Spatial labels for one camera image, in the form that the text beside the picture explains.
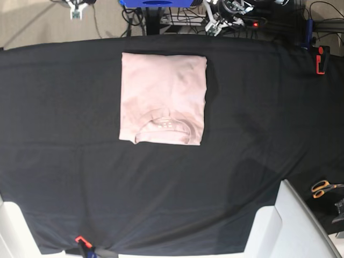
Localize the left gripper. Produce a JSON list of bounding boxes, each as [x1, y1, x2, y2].
[[203, 0, 254, 37]]

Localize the pink T-shirt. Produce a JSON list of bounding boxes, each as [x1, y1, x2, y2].
[[119, 53, 207, 146]]

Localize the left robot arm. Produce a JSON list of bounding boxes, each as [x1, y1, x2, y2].
[[203, 0, 291, 38]]

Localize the white power strip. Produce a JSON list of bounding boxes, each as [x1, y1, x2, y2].
[[160, 13, 259, 27]]

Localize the blue plastic bin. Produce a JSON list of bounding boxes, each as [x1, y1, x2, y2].
[[119, 0, 193, 8]]

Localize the black table cloth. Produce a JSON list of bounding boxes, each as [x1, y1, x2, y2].
[[1, 35, 343, 255]]

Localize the red black clamp right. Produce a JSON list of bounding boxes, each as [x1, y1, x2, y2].
[[316, 46, 331, 75]]

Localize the black table stand post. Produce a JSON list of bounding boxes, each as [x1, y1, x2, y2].
[[144, 7, 163, 35]]

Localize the orange handled scissors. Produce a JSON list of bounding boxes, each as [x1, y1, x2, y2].
[[311, 180, 343, 199]]

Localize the white base frame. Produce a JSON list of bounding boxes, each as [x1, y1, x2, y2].
[[0, 193, 68, 258], [243, 180, 342, 258]]

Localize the black metal bracket right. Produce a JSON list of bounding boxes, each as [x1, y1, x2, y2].
[[332, 199, 344, 224]]

